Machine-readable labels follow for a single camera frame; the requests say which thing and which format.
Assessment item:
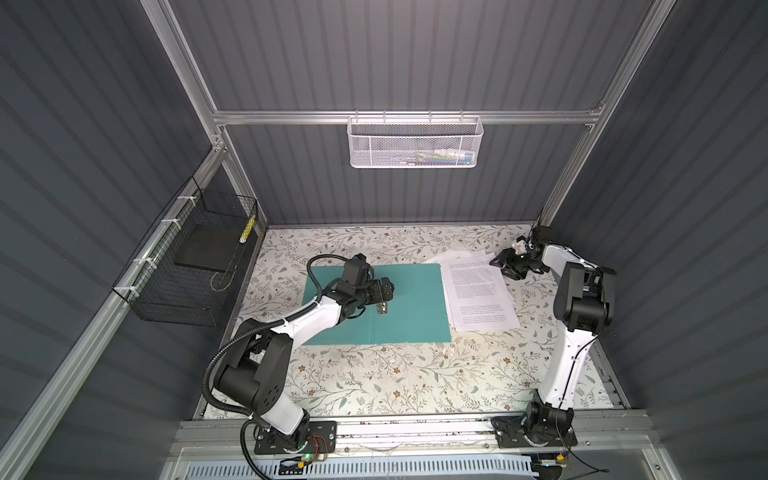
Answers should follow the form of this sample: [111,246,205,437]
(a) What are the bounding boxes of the teal file folder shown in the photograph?
[307,264,452,346]

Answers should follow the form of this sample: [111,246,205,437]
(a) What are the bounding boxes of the printed white paper sheet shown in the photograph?
[440,256,521,332]

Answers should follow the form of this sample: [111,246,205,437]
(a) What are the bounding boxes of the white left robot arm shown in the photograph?
[201,254,395,445]

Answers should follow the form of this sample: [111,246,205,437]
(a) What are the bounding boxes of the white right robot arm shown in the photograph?
[490,237,617,446]

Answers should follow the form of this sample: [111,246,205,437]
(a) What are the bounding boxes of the white paper sheet underneath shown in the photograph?
[423,250,495,265]

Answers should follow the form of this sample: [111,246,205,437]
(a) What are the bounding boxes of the pens in white basket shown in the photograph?
[394,149,476,167]

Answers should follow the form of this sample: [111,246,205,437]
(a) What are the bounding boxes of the yellow marker in basket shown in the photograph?
[239,215,256,244]

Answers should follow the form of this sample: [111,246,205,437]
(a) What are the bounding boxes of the black pad in basket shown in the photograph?
[173,224,245,273]

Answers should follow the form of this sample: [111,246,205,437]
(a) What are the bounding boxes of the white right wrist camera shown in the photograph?
[511,236,532,255]

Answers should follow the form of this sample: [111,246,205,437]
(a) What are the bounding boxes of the black corrugated cable conduit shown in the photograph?
[200,253,349,480]

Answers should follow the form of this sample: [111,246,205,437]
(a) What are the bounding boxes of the white wire mesh basket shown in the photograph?
[346,115,484,169]

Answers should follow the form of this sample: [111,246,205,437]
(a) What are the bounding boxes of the black wire mesh basket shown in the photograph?
[113,178,259,327]

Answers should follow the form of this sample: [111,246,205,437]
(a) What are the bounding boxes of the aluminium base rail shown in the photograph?
[168,409,660,461]

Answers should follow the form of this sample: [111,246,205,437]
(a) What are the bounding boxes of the white vented cable duct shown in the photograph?
[185,454,538,480]

